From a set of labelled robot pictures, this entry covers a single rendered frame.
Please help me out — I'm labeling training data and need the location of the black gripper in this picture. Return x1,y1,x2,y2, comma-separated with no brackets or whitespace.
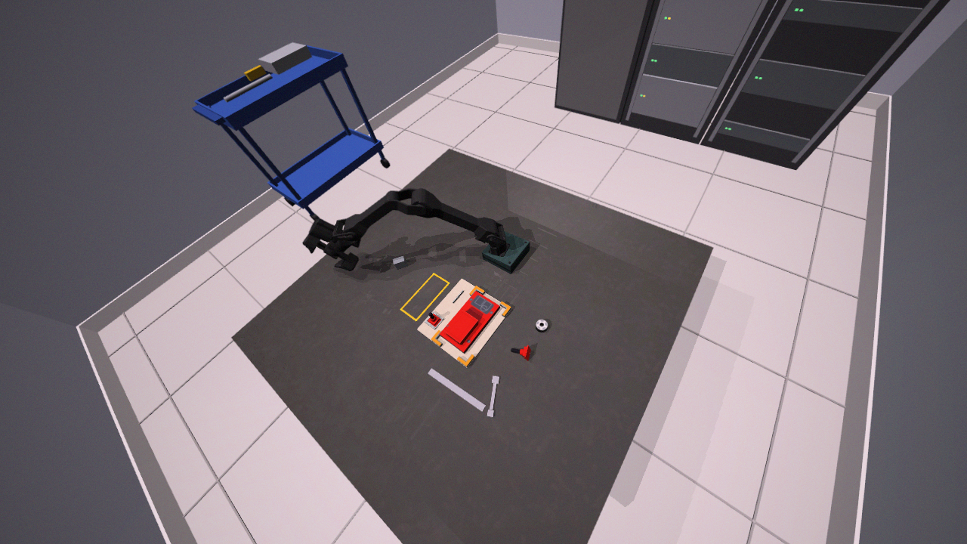
303,234,359,271

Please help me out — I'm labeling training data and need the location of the pale lavender flat bar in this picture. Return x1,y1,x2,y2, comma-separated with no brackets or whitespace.
428,369,486,411

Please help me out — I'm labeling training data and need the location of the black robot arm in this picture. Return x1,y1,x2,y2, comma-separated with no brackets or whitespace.
309,188,510,257

